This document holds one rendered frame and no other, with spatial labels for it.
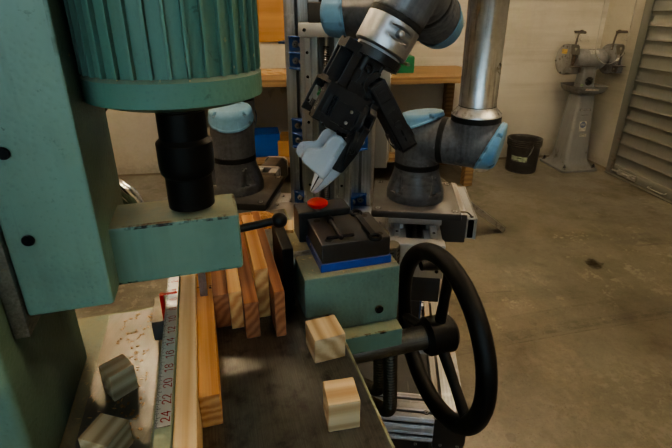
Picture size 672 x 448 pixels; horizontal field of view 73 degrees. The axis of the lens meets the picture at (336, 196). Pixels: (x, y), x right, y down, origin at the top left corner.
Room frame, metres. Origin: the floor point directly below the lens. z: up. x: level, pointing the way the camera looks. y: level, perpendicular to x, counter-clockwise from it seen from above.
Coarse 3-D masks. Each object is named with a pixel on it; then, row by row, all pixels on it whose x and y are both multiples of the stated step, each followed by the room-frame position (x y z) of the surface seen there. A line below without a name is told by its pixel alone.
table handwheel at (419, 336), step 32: (416, 256) 0.64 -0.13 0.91; (448, 256) 0.57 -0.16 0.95; (448, 288) 0.56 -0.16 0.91; (416, 320) 0.64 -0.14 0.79; (448, 320) 0.57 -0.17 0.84; (480, 320) 0.48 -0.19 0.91; (384, 352) 0.53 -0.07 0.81; (416, 352) 0.65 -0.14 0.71; (448, 352) 0.55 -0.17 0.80; (480, 352) 0.46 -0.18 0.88; (416, 384) 0.60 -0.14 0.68; (480, 384) 0.45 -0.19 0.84; (448, 416) 0.51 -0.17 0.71; (480, 416) 0.44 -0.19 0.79
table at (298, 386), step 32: (288, 320) 0.50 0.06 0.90; (224, 352) 0.43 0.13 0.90; (256, 352) 0.43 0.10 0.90; (288, 352) 0.43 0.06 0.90; (352, 352) 0.50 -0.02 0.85; (224, 384) 0.38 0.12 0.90; (256, 384) 0.38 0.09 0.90; (288, 384) 0.38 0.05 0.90; (320, 384) 0.38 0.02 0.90; (224, 416) 0.34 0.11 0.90; (256, 416) 0.34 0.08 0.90; (288, 416) 0.34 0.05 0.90; (320, 416) 0.34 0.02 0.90
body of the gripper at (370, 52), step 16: (336, 48) 0.64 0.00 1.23; (352, 48) 0.61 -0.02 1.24; (368, 48) 0.61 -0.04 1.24; (336, 64) 0.62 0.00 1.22; (352, 64) 0.61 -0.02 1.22; (368, 64) 0.64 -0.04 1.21; (384, 64) 0.60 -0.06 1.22; (320, 80) 0.65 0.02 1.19; (336, 80) 0.61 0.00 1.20; (352, 80) 0.61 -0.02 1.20; (368, 80) 0.62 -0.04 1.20; (320, 96) 0.60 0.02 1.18; (336, 96) 0.59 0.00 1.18; (352, 96) 0.59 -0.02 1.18; (368, 96) 0.62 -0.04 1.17; (320, 112) 0.58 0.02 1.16; (336, 112) 0.59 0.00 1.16; (352, 112) 0.59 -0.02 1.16; (368, 112) 0.60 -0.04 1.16; (336, 128) 0.59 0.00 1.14; (352, 128) 0.59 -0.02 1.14; (368, 128) 0.60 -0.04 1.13
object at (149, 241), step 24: (120, 216) 0.46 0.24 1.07; (144, 216) 0.46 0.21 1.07; (168, 216) 0.46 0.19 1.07; (192, 216) 0.46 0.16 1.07; (216, 216) 0.46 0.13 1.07; (120, 240) 0.43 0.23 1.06; (144, 240) 0.44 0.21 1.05; (168, 240) 0.44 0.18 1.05; (192, 240) 0.45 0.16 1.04; (216, 240) 0.46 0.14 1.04; (240, 240) 0.46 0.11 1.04; (120, 264) 0.43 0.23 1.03; (144, 264) 0.43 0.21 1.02; (168, 264) 0.44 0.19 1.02; (192, 264) 0.45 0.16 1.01; (216, 264) 0.46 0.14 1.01; (240, 264) 0.46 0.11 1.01
